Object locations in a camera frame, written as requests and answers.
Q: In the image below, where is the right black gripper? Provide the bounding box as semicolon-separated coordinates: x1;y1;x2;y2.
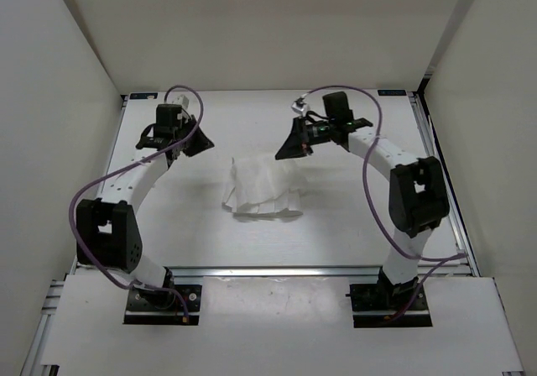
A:
274;117;335;161

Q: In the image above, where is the white pleated skirt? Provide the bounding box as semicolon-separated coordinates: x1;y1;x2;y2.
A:
222;154;306;217

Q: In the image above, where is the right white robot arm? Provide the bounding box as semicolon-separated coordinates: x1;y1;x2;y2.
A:
275;91;450;309

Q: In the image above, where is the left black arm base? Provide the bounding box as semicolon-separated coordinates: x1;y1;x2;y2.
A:
123;275;202;326

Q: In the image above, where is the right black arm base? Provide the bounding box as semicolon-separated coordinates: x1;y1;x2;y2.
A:
346;284;433;329

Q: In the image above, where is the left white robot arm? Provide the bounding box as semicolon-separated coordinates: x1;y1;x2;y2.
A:
74;97;214;309

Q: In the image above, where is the left blue corner sticker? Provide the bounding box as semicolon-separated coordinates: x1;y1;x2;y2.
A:
129;92;159;100

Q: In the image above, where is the blue corner sticker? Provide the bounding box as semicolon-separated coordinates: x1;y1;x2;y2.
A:
129;92;159;100
378;89;407;97

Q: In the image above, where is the right blue corner sticker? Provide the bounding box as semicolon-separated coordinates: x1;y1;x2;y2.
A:
378;89;407;97

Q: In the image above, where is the white foam front board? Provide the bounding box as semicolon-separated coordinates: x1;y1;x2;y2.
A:
42;275;522;375

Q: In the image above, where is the aluminium table edge rail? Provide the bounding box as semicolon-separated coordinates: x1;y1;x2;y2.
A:
171;266;380;278

